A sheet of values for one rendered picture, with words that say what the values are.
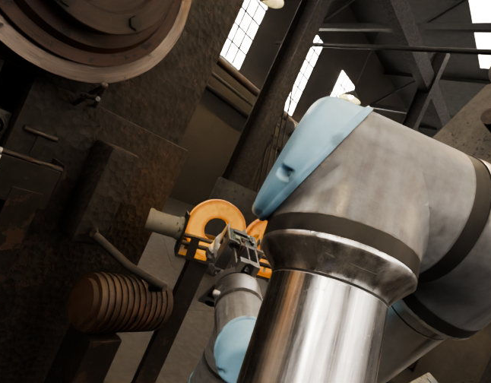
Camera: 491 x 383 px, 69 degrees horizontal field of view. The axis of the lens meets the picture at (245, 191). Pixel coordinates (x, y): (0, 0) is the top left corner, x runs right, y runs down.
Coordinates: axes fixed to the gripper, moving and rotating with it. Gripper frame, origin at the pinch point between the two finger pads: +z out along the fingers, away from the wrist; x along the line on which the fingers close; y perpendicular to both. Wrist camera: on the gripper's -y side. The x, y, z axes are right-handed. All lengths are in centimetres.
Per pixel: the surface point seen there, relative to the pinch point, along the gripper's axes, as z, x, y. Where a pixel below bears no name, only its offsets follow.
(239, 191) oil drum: 238, -60, -65
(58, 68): 7.6, 43.7, 16.5
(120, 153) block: 13.7, 28.0, 3.3
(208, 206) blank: 15.1, 3.7, -0.6
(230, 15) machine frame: 55, 18, 45
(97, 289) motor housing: -3.5, 20.2, -20.2
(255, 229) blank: 14.7, -10.2, -1.3
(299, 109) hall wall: 1034, -310, 7
